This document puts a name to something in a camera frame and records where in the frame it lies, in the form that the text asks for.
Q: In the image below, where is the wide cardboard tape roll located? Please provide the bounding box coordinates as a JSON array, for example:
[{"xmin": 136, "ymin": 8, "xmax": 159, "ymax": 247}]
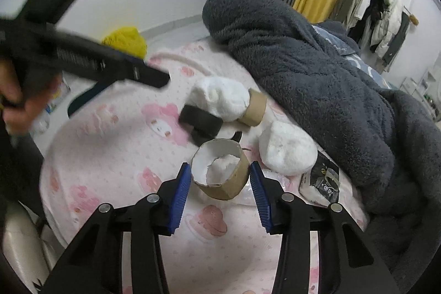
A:
[{"xmin": 190, "ymin": 139, "xmax": 249, "ymax": 201}]

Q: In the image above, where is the grey fleece blanket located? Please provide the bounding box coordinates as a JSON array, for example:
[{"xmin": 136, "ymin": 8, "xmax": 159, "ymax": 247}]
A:
[{"xmin": 201, "ymin": 0, "xmax": 441, "ymax": 291}]

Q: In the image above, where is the white leather chair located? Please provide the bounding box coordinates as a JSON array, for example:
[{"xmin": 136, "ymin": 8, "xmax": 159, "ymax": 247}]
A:
[{"xmin": 0, "ymin": 201, "xmax": 53, "ymax": 294}]

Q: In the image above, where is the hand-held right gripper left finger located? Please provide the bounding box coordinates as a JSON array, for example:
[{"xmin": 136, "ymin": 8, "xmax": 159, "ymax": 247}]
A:
[{"xmin": 39, "ymin": 163, "xmax": 192, "ymax": 294}]

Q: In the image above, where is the black garment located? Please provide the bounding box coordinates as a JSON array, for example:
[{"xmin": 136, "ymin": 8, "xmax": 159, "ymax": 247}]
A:
[{"xmin": 366, "ymin": 0, "xmax": 386, "ymax": 40}]

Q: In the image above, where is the white tissue wad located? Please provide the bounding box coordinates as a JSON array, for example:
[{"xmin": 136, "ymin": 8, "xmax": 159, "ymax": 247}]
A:
[
  {"xmin": 190, "ymin": 75, "xmax": 249, "ymax": 122},
  {"xmin": 258, "ymin": 122, "xmax": 318, "ymax": 176}
]

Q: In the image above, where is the white dresser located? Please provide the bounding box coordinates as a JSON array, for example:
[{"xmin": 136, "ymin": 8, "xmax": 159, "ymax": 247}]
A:
[{"xmin": 401, "ymin": 69, "xmax": 441, "ymax": 122}]

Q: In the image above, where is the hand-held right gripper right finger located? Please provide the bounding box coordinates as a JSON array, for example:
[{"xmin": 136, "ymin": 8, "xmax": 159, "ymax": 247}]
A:
[{"xmin": 249, "ymin": 161, "xmax": 402, "ymax": 294}]

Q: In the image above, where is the blue patterned quilt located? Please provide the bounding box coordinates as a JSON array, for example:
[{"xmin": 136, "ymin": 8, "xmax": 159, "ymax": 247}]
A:
[{"xmin": 312, "ymin": 20, "xmax": 393, "ymax": 88}]

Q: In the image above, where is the person's left hand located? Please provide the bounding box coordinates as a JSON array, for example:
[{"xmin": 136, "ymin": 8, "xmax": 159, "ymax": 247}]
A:
[{"xmin": 0, "ymin": 60, "xmax": 63, "ymax": 137}]

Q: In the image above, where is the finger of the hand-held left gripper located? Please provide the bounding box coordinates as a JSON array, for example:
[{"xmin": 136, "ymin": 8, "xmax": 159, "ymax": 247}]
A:
[
  {"xmin": 67, "ymin": 80, "xmax": 104, "ymax": 118},
  {"xmin": 52, "ymin": 29, "xmax": 171, "ymax": 88}
]

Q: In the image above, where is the black snack wrapper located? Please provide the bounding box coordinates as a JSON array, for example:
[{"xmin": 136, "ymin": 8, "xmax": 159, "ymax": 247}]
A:
[{"xmin": 299, "ymin": 151, "xmax": 341, "ymax": 208}]

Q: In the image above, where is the small cardboard tube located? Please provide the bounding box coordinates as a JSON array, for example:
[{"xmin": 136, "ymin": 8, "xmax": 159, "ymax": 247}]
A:
[{"xmin": 237, "ymin": 88, "xmax": 267, "ymax": 127}]

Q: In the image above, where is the white puffer jacket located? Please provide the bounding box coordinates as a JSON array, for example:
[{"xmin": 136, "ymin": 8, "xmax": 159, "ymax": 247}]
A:
[{"xmin": 370, "ymin": 0, "xmax": 404, "ymax": 58}]

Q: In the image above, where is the yellow plastic bag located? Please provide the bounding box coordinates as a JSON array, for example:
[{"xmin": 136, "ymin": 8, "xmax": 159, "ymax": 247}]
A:
[{"xmin": 101, "ymin": 26, "xmax": 148, "ymax": 58}]

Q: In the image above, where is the black sponge block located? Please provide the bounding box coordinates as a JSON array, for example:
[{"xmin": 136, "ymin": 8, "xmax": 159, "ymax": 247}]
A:
[{"xmin": 179, "ymin": 104, "xmax": 224, "ymax": 147}]

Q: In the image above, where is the beige coat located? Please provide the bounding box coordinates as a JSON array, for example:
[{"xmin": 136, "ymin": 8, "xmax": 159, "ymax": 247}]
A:
[{"xmin": 345, "ymin": 0, "xmax": 373, "ymax": 30}]

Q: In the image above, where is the grey garment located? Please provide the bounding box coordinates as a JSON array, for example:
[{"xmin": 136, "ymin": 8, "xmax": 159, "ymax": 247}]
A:
[{"xmin": 382, "ymin": 13, "xmax": 411, "ymax": 73}]

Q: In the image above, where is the pink printed bed sheet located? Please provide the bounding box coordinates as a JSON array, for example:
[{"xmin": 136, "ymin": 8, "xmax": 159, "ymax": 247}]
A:
[{"xmin": 39, "ymin": 39, "xmax": 369, "ymax": 294}]

